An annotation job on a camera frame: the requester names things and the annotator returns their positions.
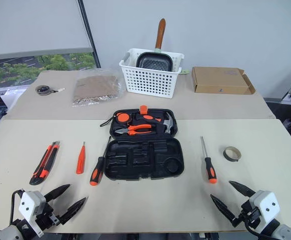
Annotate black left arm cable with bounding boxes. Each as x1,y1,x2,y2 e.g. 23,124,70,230
9,189,26,227

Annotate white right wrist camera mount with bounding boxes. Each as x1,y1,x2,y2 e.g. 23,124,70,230
248,190,279,231

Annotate claw hammer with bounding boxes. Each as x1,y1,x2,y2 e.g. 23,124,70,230
135,111,178,135

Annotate orange tester screwdriver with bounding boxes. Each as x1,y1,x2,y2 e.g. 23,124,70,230
75,141,87,175

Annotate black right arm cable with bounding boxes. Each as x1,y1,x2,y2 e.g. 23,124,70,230
243,211,276,238

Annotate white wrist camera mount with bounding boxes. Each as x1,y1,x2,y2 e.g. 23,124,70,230
18,190,47,238
248,190,279,231

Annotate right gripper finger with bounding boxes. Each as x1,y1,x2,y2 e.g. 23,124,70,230
209,193,237,222
228,180,256,200

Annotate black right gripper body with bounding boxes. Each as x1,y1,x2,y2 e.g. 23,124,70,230
231,199,262,228

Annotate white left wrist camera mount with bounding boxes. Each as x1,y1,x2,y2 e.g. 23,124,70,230
18,190,47,238

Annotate black tool case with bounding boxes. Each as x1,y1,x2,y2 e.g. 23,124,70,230
104,107,185,182

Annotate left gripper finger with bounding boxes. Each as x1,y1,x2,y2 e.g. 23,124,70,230
57,196,89,225
44,184,71,202

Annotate screwdriver with silver shaft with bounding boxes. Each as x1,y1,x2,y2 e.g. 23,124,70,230
200,136,218,184

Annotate clear bag with brown paper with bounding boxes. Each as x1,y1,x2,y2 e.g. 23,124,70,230
71,68,123,108

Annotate orange black utility knife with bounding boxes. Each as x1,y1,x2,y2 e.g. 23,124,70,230
29,140,61,186

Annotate dark tape roll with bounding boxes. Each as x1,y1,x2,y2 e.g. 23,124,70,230
222,146,243,162

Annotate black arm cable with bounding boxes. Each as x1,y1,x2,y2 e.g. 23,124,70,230
9,189,26,227
243,211,276,238

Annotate small tape measure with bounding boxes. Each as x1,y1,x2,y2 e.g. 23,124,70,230
34,84,52,97

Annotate black window frame post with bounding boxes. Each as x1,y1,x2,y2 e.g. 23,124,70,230
77,0,102,69

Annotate white perforated plastic basket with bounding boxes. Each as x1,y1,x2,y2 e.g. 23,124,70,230
118,48,186,99

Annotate white roller blind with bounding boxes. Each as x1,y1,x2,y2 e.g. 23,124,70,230
0,0,94,61

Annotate black pan with brown handle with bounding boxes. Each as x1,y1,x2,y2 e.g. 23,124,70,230
135,18,175,73

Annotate screwdriver with black shaft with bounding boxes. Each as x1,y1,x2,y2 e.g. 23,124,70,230
89,136,112,187

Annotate flat cardboard box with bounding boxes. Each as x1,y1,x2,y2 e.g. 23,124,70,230
191,66,257,96

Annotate orange handled pliers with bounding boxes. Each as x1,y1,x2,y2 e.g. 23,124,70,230
113,123,153,137

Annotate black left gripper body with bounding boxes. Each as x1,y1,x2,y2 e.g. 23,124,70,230
34,199,62,233

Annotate orange black tape measure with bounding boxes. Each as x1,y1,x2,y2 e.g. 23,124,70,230
100,111,134,128

